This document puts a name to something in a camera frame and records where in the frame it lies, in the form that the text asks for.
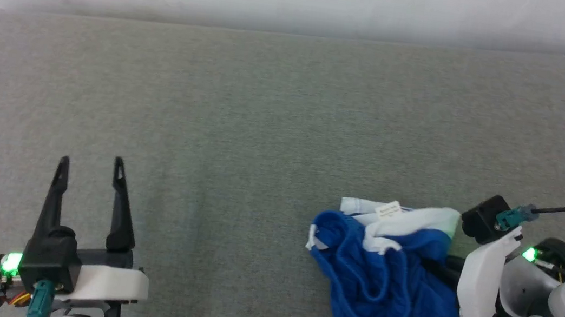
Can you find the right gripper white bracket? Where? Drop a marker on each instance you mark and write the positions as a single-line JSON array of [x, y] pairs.
[[481, 283]]

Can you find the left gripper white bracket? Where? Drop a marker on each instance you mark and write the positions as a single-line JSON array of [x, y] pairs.
[[102, 282]]

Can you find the blue and white garment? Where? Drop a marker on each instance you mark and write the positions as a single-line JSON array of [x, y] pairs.
[[383, 303]]

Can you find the grey fabric sofa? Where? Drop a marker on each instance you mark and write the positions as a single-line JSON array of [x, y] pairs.
[[240, 147]]

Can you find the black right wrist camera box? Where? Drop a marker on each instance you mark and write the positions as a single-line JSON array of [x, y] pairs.
[[482, 220]]

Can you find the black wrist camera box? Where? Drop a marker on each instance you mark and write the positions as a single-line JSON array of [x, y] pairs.
[[482, 220], [50, 261]]

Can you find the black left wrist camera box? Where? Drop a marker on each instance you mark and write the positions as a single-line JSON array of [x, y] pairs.
[[50, 261]]

